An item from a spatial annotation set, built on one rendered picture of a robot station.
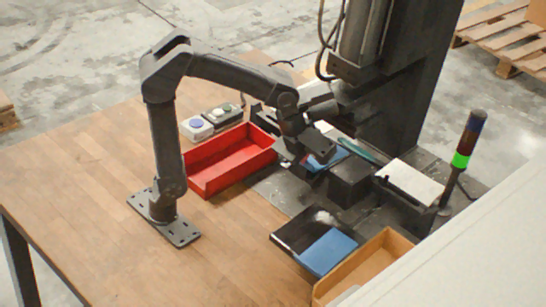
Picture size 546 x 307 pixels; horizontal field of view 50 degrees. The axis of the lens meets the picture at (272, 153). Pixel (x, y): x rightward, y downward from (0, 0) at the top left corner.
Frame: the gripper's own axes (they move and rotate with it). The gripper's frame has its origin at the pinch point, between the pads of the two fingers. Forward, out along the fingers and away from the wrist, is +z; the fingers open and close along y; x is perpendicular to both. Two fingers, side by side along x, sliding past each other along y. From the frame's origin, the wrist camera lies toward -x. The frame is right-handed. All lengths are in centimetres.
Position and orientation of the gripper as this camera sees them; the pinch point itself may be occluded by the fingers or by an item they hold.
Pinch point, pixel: (301, 159)
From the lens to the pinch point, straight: 139.3
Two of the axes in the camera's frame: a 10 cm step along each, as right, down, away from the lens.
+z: 1.8, 5.3, 8.3
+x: -7.1, -5.1, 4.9
